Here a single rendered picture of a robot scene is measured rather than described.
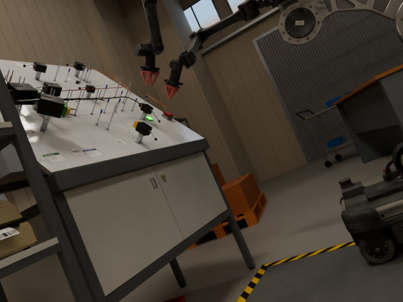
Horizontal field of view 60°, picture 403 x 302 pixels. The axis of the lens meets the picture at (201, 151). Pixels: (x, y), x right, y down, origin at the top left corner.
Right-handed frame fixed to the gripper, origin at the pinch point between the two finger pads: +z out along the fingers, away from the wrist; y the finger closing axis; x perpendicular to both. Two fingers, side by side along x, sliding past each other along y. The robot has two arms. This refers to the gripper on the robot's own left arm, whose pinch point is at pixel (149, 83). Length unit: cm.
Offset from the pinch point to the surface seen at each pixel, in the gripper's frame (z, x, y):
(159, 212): 61, 34, 35
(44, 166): 33, 21, 86
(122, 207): 54, 31, 56
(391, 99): 1, 122, -165
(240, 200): 108, -3, -158
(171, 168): 45, 25, 11
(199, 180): 55, 30, -11
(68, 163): 34, 22, 76
